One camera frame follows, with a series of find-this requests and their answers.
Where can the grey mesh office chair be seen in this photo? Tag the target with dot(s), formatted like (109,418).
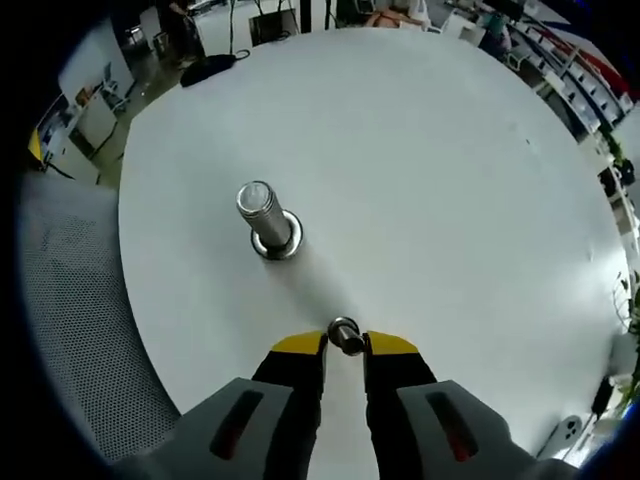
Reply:
(75,325)

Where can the thick steel threaded stud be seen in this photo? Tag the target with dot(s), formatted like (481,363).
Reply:
(262,215)

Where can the white handheld controller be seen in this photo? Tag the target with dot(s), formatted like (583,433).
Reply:
(565,435)

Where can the white wall shelves with bins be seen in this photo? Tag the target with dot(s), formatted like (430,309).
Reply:
(575,65)

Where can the black oval pouch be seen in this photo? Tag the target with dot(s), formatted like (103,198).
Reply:
(207,69)

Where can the small black object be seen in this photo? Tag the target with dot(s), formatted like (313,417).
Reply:
(602,396)

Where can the green potted plant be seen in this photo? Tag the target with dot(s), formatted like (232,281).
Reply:
(634,320)

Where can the thin steel threaded stud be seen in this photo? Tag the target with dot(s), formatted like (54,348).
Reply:
(352,345)

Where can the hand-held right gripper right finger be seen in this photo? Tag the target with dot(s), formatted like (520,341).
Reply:
(395,380)

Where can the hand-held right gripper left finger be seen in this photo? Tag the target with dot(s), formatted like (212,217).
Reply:
(295,380)

